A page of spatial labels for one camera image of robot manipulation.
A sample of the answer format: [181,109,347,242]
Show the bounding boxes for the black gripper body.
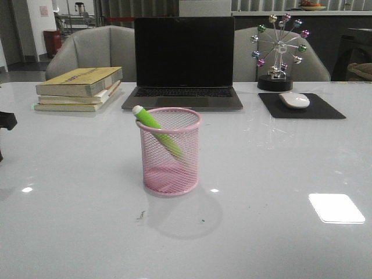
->
[0,112,17,130]

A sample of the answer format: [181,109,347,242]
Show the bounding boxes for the green marker pen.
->
[132,105,183,160]

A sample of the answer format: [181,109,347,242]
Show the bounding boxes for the pink mesh pen holder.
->
[135,107,202,196]

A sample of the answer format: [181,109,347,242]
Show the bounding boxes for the bottom book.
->
[33,93,115,112]

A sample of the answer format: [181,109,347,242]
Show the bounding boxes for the top yellow book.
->
[36,67,123,97]

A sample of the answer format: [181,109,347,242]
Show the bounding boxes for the middle book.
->
[38,81,121,105]

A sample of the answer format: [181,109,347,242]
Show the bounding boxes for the red bin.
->
[43,30,62,58]

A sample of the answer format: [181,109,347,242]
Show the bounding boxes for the left grey armchair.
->
[45,26,137,82]

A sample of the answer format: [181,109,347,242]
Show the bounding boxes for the grey armchair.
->
[45,26,137,82]
[233,27,331,82]

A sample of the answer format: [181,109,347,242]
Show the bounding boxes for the grey laptop black screen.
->
[121,16,243,111]

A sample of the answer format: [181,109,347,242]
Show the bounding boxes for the right grey armchair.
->
[233,27,331,82]

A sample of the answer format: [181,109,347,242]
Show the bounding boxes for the ferris wheel desk ornament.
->
[250,13,310,92]

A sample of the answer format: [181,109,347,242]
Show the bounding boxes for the white computer mouse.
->
[278,92,310,109]

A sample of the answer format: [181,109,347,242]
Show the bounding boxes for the black mouse pad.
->
[258,93,346,120]

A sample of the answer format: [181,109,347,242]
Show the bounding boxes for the fruit bowl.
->
[299,0,326,11]

